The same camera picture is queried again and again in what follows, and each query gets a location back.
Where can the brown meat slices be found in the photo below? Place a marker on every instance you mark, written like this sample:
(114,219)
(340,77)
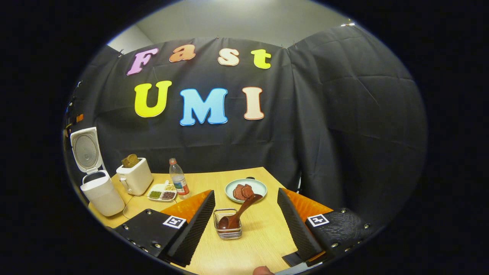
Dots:
(241,191)

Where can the white divided grain dish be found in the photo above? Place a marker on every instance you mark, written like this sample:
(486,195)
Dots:
(162,194)

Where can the pale green plate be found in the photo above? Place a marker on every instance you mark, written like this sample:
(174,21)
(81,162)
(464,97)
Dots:
(259,185)

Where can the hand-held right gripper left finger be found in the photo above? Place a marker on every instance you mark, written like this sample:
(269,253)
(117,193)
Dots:
(193,229)

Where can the white toaster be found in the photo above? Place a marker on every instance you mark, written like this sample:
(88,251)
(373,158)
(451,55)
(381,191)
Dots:
(135,179)

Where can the brown wooden spoon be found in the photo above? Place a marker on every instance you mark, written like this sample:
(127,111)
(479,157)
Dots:
(237,215)

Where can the brown bread slices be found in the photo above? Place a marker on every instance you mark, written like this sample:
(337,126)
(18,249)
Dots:
(130,160)

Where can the black backdrop cloth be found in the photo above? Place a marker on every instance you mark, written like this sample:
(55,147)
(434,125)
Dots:
(324,114)

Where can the clear plastic bottle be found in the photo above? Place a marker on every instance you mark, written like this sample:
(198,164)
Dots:
(179,183)

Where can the white rice cooker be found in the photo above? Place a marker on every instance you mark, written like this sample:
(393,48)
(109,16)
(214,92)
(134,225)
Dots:
(101,194)

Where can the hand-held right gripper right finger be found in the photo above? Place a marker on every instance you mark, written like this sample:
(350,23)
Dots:
(298,229)

